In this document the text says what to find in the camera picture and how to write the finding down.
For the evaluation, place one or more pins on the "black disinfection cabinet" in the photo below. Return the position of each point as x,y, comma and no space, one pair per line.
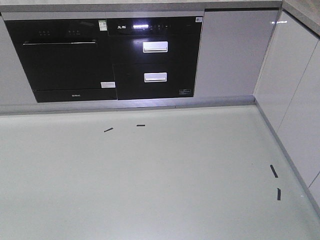
130,63

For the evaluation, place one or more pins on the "white side cabinet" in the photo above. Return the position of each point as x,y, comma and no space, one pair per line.
288,93

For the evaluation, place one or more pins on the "upper silver drawer handle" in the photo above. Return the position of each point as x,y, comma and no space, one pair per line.
155,47

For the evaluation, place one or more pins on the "black built-in dishwasher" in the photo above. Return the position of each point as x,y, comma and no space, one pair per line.
65,60

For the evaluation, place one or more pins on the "black floor tape strip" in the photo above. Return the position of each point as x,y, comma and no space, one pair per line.
279,194

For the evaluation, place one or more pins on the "silver drawer handle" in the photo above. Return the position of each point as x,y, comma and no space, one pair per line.
155,47
155,77

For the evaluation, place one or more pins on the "lower silver drawer handle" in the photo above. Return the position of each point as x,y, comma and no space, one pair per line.
155,77

